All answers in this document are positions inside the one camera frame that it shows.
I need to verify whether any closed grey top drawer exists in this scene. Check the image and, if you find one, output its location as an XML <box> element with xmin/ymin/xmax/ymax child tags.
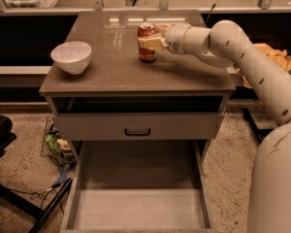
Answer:
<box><xmin>53</xmin><ymin>113</ymin><xmax>224</xmax><ymax>141</ymax></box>

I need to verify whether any wire basket with snacks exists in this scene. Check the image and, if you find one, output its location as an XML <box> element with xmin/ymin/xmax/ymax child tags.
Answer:
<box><xmin>41</xmin><ymin>116</ymin><xmax>76</xmax><ymax>166</ymax></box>

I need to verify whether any black metal stand leg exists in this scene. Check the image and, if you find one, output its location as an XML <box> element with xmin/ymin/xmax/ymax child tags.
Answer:
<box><xmin>0</xmin><ymin>178</ymin><xmax>73</xmax><ymax>233</ymax></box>

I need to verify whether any open grey middle drawer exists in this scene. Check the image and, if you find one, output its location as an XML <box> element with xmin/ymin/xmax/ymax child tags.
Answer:
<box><xmin>60</xmin><ymin>140</ymin><xmax>217</xmax><ymax>233</ymax></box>

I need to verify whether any yellow crumpled cloth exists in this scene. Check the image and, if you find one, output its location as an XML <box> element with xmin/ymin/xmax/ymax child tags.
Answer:
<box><xmin>235</xmin><ymin>42</ymin><xmax>291</xmax><ymax>88</ymax></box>

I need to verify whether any black drawer handle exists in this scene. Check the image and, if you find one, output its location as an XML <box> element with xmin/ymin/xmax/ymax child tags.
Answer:
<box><xmin>124</xmin><ymin>128</ymin><xmax>151</xmax><ymax>137</ymax></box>

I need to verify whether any black floor stand right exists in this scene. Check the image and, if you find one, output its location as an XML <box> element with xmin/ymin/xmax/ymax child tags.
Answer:
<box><xmin>242</xmin><ymin>108</ymin><xmax>272</xmax><ymax>144</ymax></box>

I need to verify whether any red coke can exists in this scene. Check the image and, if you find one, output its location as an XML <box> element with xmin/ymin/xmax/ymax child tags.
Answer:
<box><xmin>137</xmin><ymin>22</ymin><xmax>156</xmax><ymax>62</ymax></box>

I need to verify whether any grey drawer cabinet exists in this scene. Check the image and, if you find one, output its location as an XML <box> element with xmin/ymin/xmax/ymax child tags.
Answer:
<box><xmin>40</xmin><ymin>11</ymin><xmax>235</xmax><ymax>153</ymax></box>

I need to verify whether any white ceramic bowl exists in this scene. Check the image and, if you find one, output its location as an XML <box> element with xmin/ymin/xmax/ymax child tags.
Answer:
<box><xmin>50</xmin><ymin>41</ymin><xmax>92</xmax><ymax>75</ymax></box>

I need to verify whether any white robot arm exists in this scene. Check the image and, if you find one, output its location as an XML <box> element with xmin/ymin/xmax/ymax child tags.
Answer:
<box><xmin>137</xmin><ymin>20</ymin><xmax>291</xmax><ymax>233</ymax></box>

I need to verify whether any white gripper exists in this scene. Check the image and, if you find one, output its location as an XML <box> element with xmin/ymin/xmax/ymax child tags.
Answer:
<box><xmin>138</xmin><ymin>23</ymin><xmax>191</xmax><ymax>54</ymax></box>

